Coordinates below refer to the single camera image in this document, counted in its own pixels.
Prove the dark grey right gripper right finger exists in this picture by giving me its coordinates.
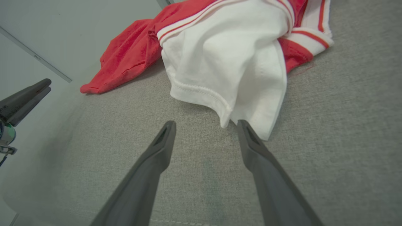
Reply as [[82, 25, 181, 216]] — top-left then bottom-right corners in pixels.
[[236, 119, 324, 226]]

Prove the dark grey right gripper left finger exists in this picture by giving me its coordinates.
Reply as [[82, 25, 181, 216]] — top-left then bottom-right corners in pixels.
[[90, 120, 177, 226]]

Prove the thin grey partition strip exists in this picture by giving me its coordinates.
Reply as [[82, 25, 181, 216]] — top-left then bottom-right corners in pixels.
[[0, 27, 73, 83]]

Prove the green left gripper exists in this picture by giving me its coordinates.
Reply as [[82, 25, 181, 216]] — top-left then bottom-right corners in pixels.
[[0, 78, 52, 155]]

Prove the red jersey with white sleeves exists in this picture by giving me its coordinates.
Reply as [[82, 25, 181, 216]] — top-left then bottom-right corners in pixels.
[[80, 0, 334, 141]]

